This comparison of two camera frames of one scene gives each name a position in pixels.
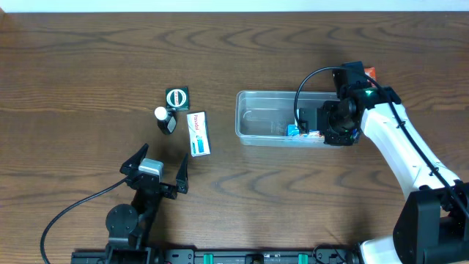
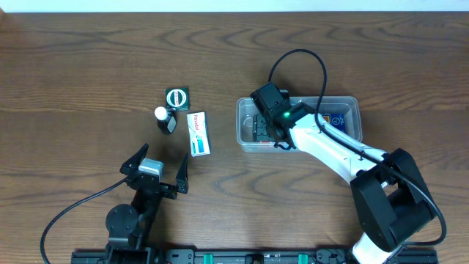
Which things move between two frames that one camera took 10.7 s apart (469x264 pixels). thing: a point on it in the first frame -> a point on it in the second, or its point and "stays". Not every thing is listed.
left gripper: (153, 183) stays
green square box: (176, 99) stays
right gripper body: (308, 119) -> (261, 129)
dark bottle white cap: (166, 121) stays
